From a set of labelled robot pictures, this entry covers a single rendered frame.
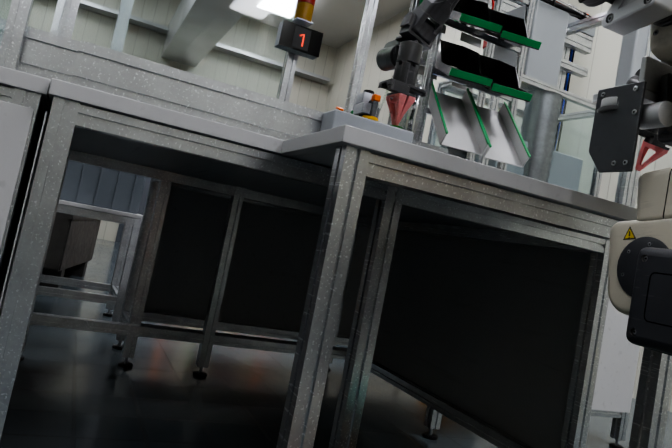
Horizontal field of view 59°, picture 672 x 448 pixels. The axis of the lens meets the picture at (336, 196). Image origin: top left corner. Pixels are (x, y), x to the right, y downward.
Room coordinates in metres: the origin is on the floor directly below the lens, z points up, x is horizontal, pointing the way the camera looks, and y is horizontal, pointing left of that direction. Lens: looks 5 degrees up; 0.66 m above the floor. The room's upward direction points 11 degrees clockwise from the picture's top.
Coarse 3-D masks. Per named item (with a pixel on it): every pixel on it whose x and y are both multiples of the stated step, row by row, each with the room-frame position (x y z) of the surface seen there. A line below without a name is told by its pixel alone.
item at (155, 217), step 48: (192, 192) 2.93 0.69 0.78; (144, 240) 2.81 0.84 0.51; (192, 240) 2.95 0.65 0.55; (240, 240) 3.04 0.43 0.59; (288, 240) 3.15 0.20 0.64; (144, 288) 2.52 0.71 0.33; (192, 288) 2.97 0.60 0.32; (240, 288) 3.06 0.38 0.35; (288, 288) 3.17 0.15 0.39; (240, 336) 2.72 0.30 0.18; (288, 336) 3.14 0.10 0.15; (336, 336) 3.25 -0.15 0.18
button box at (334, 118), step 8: (328, 112) 1.34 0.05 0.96; (336, 112) 1.31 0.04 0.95; (344, 112) 1.31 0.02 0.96; (328, 120) 1.33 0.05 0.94; (336, 120) 1.31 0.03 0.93; (344, 120) 1.31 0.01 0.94; (352, 120) 1.32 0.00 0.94; (360, 120) 1.33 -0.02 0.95; (368, 120) 1.34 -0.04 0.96; (320, 128) 1.36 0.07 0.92; (328, 128) 1.32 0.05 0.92; (360, 128) 1.33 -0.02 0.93; (368, 128) 1.34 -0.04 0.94; (376, 128) 1.35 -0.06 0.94; (384, 128) 1.36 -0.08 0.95; (392, 128) 1.37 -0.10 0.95; (400, 128) 1.38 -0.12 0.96; (392, 136) 1.37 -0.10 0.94; (400, 136) 1.38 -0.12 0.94; (408, 136) 1.38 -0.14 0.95
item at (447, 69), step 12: (444, 48) 1.87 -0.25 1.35; (456, 48) 1.87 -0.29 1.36; (468, 48) 1.84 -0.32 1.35; (444, 60) 1.89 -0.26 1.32; (456, 60) 1.89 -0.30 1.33; (468, 60) 1.83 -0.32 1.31; (444, 72) 1.66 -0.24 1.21; (456, 72) 1.63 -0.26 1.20; (468, 72) 1.81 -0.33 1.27; (480, 72) 1.73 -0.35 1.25; (480, 84) 1.65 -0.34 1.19
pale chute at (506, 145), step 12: (480, 108) 1.87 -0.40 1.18; (504, 108) 1.86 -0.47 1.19; (492, 120) 1.84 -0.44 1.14; (504, 120) 1.85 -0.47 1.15; (492, 132) 1.79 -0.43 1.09; (504, 132) 1.81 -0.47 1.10; (516, 132) 1.77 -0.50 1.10; (492, 144) 1.74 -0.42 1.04; (504, 144) 1.76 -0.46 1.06; (516, 144) 1.75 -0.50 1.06; (492, 156) 1.69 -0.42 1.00; (504, 156) 1.71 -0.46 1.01; (516, 156) 1.73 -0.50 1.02; (528, 156) 1.68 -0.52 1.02
